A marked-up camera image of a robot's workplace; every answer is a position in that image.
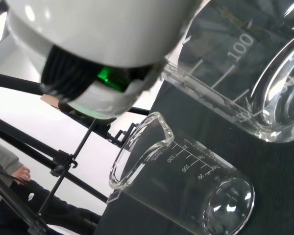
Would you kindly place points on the person's hand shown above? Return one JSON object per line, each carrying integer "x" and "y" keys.
{"x": 20, "y": 175}

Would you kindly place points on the black tripod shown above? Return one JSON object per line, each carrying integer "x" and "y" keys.
{"x": 62, "y": 157}

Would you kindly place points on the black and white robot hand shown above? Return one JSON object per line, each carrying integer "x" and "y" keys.
{"x": 88, "y": 31}

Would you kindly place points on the black cloth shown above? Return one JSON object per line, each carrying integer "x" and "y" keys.
{"x": 272, "y": 183}

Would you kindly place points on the clear tape strip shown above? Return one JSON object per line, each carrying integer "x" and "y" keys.
{"x": 113, "y": 197}

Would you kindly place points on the person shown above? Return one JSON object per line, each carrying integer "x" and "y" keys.
{"x": 63, "y": 215}

